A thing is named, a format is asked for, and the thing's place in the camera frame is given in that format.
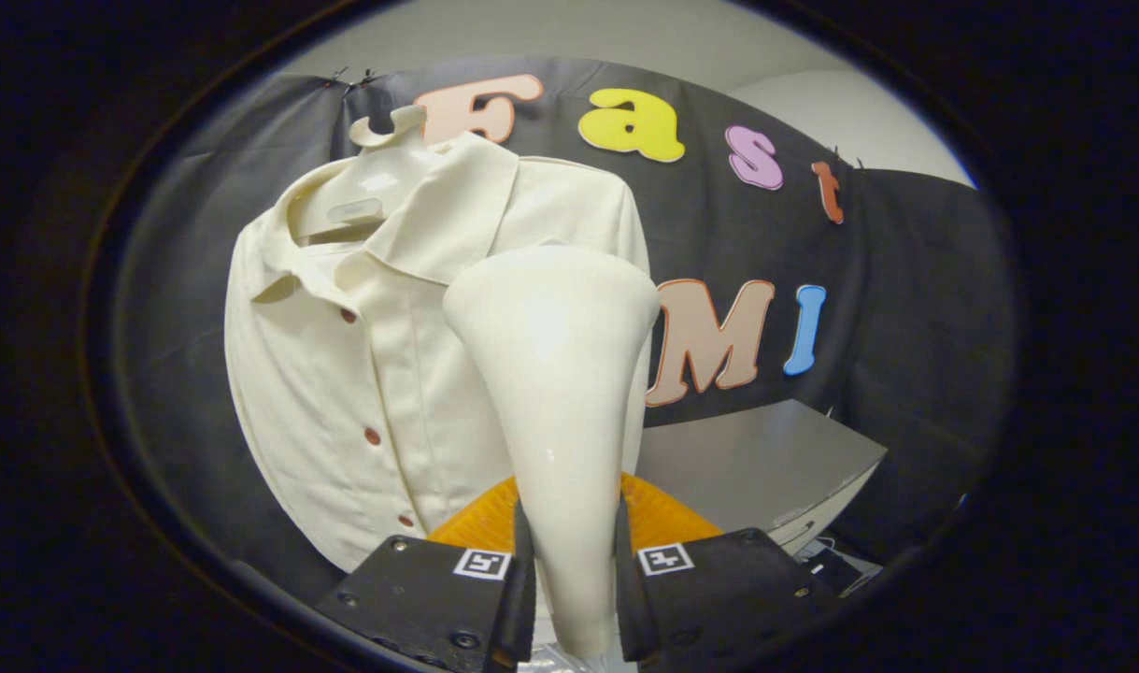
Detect grey beige cabinet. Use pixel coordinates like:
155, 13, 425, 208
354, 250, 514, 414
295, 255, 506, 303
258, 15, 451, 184
636, 399, 890, 557

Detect white plastic clothes hanger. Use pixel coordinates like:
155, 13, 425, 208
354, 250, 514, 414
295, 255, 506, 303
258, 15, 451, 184
289, 103, 439, 239

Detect cream button shirt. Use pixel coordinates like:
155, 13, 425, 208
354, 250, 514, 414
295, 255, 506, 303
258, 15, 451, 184
223, 131, 652, 573

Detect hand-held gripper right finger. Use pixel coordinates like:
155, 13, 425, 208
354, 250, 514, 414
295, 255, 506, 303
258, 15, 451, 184
614, 472, 839, 666

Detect white garment steamer head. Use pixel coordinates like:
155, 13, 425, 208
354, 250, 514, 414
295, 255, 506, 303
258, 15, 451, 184
443, 245, 662, 658

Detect black box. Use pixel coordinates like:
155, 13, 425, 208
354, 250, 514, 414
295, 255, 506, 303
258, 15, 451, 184
801, 537, 883, 596

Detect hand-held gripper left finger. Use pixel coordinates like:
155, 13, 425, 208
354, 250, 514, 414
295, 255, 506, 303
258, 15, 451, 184
312, 475, 537, 673

